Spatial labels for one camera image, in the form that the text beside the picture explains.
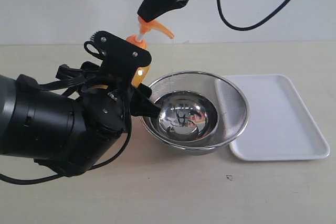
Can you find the white rectangular plastic tray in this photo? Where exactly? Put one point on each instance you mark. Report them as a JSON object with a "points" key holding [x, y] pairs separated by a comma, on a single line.
{"points": [[280, 127]]}

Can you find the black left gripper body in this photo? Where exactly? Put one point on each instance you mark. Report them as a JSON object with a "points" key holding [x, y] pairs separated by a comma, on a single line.
{"points": [[103, 110]]}

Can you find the orange pump soap bottle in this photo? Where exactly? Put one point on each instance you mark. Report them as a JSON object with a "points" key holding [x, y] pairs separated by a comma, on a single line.
{"points": [[138, 40]]}

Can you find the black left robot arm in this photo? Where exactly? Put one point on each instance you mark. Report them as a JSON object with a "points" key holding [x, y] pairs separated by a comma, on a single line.
{"points": [[69, 135]]}

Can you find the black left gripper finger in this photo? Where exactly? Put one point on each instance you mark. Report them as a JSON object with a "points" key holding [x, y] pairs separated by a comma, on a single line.
{"points": [[140, 103]]}

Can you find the small stainless steel bowl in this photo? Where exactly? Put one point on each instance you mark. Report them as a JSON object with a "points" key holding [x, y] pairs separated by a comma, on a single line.
{"points": [[185, 117]]}

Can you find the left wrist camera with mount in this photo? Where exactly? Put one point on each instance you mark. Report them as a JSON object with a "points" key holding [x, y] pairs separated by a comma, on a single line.
{"points": [[114, 76]]}

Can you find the steel mesh strainer basket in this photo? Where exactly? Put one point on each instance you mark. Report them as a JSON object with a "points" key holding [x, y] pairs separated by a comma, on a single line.
{"points": [[232, 106]]}

